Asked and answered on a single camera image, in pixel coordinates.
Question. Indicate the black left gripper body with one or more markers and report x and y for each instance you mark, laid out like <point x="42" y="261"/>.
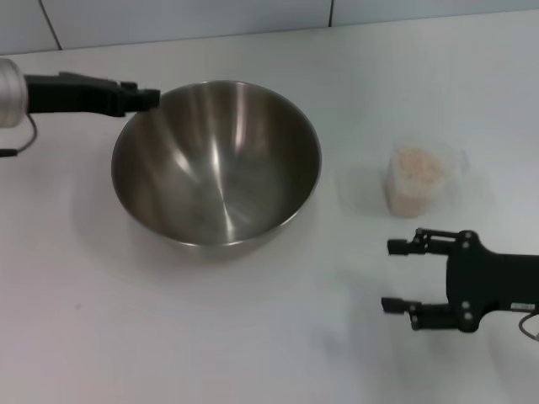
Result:
<point x="71" y="94"/>

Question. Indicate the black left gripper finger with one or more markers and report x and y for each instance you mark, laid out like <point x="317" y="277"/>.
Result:
<point x="126" y="113"/>
<point x="145" y="99"/>

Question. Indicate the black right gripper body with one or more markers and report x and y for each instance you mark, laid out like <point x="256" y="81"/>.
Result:
<point x="492" y="282"/>

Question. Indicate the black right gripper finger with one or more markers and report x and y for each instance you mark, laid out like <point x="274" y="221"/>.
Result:
<point x="425" y="313"/>
<point x="417" y="246"/>

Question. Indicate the white rice grains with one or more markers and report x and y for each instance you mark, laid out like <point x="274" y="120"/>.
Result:
<point x="417" y="179"/>

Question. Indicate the clear plastic measuring cup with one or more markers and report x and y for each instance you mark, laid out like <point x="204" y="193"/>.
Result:
<point x="457" y="162"/>

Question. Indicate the stainless steel mixing bowl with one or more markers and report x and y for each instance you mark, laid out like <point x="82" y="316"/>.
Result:
<point x="219" y="177"/>

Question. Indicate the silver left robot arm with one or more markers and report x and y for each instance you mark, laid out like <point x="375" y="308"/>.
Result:
<point x="10" y="92"/>

